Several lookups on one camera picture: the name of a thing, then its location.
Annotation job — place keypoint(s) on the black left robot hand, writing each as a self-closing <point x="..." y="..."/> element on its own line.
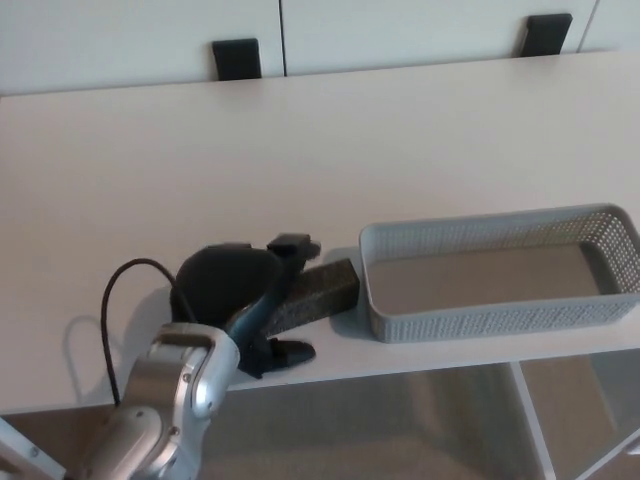
<point x="220" y="280"/>

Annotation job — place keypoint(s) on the dark grey felt eraser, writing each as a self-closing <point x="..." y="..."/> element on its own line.
<point x="325" y="290"/>

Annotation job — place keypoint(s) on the white desk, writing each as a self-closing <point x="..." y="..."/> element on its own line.
<point x="200" y="165"/>

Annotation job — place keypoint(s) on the white cabinet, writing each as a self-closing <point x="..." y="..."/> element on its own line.
<point x="125" y="40"/>

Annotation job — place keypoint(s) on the grey perforated plastic basket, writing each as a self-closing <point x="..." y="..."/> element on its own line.
<point x="500" y="320"/>

